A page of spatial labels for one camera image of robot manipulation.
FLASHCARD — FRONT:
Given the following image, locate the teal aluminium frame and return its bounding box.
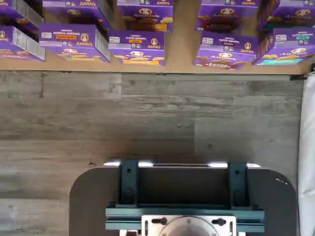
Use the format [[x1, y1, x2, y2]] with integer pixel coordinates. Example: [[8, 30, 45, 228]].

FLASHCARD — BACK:
[[105, 160, 266, 233]]

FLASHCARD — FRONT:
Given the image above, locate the purple Annie's snack box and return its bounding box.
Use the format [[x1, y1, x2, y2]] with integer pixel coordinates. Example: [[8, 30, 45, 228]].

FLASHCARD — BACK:
[[0, 0, 45, 34], [0, 25, 47, 62]]

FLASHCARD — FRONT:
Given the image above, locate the purple Annie's box orange label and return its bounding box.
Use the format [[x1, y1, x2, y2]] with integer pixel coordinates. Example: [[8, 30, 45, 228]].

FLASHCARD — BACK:
[[42, 0, 112, 31], [38, 23, 111, 64]]

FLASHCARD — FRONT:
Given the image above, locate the silver robot mounting plate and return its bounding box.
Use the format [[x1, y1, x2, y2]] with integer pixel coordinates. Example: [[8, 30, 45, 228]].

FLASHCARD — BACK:
[[141, 214, 237, 236]]

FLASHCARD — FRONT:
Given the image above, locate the white fabric curtain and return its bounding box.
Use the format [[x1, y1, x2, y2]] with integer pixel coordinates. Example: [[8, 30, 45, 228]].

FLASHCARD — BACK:
[[297, 73, 315, 236]]

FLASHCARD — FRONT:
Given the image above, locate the dark grey robot stand plate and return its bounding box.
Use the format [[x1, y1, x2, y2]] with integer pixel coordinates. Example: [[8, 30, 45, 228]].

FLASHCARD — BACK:
[[68, 166, 300, 236]]

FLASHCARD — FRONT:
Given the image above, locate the purple Annie's box brown label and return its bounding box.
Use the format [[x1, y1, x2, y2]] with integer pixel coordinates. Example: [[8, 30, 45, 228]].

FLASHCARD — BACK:
[[193, 29, 258, 71], [196, 0, 262, 33]]

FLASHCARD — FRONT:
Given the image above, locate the purple Annie's box teal label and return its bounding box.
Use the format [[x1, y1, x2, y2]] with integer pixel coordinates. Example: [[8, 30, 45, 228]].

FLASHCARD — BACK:
[[257, 0, 315, 34], [252, 27, 315, 67]]

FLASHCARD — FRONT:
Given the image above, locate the purple Annie's box yellow label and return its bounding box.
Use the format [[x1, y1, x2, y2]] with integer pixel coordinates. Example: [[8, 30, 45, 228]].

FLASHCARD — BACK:
[[116, 0, 175, 32], [107, 29, 166, 67]]

